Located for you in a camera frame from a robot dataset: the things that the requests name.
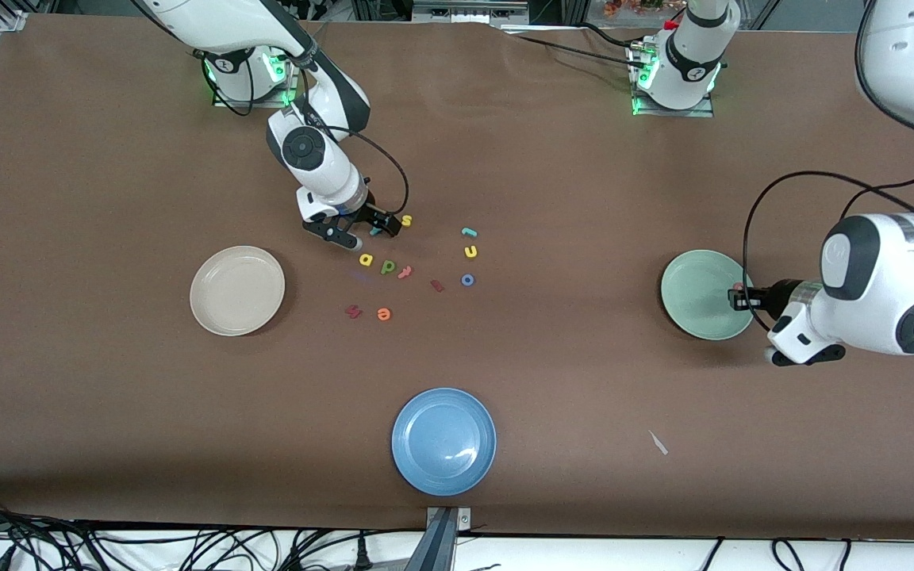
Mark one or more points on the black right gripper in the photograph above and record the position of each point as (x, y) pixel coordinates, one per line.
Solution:
(370, 214)

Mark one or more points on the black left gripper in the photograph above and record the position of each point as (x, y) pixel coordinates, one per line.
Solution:
(774, 296)

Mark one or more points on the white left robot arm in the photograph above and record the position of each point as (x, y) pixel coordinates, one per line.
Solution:
(877, 277)

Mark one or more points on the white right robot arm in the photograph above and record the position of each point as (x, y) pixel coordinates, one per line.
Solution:
(187, 16)

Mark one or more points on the green round plate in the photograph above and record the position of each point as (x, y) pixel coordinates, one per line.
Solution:
(695, 293)

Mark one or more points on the beige round plate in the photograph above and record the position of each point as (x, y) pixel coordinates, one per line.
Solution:
(237, 291)

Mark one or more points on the white paper scrap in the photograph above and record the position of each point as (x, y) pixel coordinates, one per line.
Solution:
(658, 443)

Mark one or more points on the blue round plate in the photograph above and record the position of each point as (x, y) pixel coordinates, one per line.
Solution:
(443, 442)

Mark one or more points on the orange artificial flowers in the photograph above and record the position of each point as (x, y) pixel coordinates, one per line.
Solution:
(631, 6)

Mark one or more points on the brown table cover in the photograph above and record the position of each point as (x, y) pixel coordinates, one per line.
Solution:
(108, 396)

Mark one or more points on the black power plug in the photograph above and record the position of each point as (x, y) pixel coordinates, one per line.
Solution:
(362, 551)

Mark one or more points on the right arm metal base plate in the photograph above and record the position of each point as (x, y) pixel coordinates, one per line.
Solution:
(266, 102)

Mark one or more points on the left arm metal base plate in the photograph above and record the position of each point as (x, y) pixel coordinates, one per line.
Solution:
(695, 113)

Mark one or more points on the aluminium frame rail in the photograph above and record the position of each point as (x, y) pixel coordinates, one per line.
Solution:
(465, 12)

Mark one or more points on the metal camera stand bracket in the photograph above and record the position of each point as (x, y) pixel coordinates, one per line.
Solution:
(441, 547)

